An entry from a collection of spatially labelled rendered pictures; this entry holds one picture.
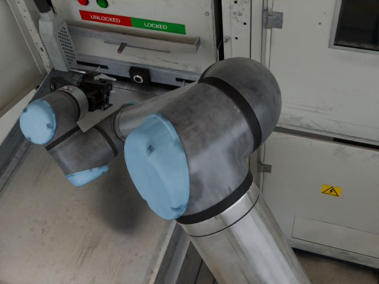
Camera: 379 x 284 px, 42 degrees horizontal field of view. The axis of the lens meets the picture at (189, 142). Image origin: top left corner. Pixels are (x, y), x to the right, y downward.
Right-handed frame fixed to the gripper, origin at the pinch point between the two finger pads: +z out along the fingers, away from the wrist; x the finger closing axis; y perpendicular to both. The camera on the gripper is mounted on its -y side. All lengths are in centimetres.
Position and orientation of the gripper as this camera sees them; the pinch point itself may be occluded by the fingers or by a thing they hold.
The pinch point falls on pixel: (103, 79)
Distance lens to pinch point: 142.0
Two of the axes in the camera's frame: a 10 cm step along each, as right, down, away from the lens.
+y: 9.5, 1.9, -2.5
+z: 3.1, -3.7, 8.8
